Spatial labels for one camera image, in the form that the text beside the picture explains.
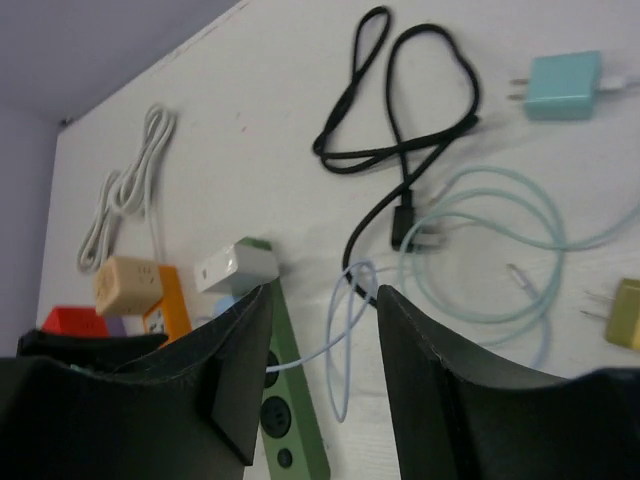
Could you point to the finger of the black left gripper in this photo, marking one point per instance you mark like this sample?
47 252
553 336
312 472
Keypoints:
104 354

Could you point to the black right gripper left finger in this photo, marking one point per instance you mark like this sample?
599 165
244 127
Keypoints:
188 410

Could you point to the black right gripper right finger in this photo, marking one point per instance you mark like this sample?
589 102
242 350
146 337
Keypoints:
460 411

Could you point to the green power strip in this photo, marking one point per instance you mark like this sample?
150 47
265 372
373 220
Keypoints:
291 436

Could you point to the yellow USB charger plug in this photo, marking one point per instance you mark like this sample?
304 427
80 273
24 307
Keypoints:
622 321

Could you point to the teal charger plug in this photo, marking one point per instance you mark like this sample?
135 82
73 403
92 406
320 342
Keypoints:
560 87

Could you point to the purple socket adapter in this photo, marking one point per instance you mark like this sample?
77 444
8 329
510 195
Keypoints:
116 326

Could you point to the red cube socket adapter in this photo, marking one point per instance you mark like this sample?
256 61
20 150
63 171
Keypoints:
75 321

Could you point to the beige cube socket adapter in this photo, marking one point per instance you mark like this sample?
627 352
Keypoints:
125 286

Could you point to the blue charger plug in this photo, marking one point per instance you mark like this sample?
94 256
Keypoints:
223 304

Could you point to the white charger plug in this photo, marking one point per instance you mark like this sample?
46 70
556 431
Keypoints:
235 270

